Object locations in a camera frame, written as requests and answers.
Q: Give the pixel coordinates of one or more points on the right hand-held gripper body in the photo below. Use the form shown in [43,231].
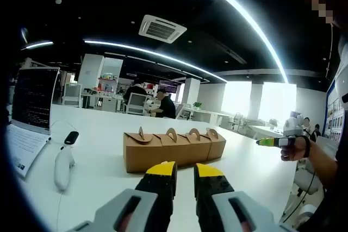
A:
[292,126]

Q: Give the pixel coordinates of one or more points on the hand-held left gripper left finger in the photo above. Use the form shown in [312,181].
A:
[155,196]

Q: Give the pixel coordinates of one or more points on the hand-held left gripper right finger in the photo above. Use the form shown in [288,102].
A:
[214,185]

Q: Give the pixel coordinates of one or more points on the brown paper box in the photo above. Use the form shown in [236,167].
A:
[217,145]
[175,149]
[141,150]
[199,147]

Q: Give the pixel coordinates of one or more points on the person's right hand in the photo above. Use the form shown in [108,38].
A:
[297,150]

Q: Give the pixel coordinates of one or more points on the small green potted plant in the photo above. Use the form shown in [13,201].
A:
[273,123]
[198,105]

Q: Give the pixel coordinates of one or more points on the white ceiling light strip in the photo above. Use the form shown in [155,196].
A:
[280,66]
[40,44]
[122,46]

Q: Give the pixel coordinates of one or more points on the white worn device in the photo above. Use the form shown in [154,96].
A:
[343,80]

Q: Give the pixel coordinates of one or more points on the white handheld controller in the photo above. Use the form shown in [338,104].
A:
[63,169]

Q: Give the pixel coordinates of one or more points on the small black oval device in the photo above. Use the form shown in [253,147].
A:
[71,137]

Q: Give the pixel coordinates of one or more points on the purple display screen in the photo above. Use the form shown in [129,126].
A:
[169,86]

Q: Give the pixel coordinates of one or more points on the shelf with colourful items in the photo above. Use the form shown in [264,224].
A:
[108,84]

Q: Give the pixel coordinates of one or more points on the white laptop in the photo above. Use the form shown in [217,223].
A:
[32,101]

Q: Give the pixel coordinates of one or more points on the ceiling air conditioner vent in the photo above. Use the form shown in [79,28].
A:
[162,28]

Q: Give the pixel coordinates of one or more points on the blue framed wall board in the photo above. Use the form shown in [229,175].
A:
[333,112]

